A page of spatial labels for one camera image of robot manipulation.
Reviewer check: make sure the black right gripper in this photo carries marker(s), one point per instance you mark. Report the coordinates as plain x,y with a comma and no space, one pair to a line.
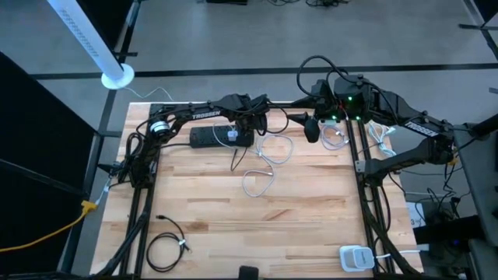
323,109

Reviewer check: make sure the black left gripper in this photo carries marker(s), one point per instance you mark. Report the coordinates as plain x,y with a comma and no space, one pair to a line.
251,113

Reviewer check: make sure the small white USB charger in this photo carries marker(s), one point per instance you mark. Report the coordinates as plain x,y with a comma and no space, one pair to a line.
232,135

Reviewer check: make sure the black power strip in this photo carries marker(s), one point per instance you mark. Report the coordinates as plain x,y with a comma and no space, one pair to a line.
206,137

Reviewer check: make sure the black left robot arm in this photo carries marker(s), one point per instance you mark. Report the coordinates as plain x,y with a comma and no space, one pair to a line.
202,113

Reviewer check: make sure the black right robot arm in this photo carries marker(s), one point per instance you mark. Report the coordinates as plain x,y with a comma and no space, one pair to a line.
424,128

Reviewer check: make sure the black floor box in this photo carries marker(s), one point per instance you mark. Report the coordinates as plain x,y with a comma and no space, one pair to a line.
227,2

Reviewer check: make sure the white labelled box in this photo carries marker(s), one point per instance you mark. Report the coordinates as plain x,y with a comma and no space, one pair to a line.
415,218

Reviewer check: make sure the white and grey charging block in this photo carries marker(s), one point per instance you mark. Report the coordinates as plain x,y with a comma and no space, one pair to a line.
356,258

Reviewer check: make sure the small black device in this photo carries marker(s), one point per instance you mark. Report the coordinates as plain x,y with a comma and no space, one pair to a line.
249,273

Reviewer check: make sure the white perforated floor pole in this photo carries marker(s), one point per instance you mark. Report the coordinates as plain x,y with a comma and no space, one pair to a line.
89,39

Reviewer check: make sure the black equipment case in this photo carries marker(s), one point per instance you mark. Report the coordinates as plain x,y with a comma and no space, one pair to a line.
447,231

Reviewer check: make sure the dark grey desk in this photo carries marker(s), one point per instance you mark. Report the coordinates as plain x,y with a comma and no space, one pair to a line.
478,175

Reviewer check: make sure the black aluminium table frame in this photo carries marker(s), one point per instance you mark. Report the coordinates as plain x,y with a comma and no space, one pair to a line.
284,104

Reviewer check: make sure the grey metal bracket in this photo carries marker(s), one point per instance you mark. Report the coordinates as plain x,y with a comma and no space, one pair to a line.
360,166

